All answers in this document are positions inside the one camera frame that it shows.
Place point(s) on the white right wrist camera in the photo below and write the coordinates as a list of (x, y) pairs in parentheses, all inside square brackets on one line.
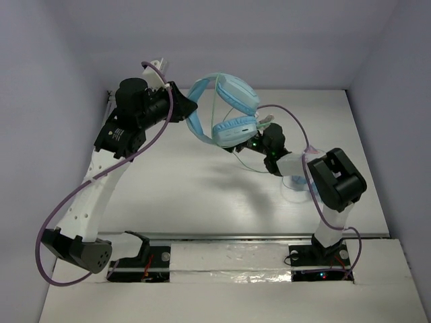
[(265, 121)]

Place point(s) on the white front board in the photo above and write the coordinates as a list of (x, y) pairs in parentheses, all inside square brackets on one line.
[(383, 291)]

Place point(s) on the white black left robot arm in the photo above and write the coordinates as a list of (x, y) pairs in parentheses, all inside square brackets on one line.
[(120, 140)]

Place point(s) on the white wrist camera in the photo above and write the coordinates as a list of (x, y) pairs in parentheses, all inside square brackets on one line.
[(154, 72), (265, 121)]

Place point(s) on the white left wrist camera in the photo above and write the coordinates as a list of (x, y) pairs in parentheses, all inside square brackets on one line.
[(154, 72)]

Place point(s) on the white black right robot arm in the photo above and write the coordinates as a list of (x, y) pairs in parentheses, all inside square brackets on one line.
[(335, 185)]

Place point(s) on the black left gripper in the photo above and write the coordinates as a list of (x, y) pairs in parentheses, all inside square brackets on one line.
[(172, 101)]

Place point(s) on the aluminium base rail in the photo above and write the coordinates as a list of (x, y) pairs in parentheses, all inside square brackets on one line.
[(225, 237)]

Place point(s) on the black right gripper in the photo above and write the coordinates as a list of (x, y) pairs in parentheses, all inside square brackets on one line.
[(239, 147)]

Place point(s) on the light blue headphones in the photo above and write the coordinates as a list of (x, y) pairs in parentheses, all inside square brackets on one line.
[(240, 123)]

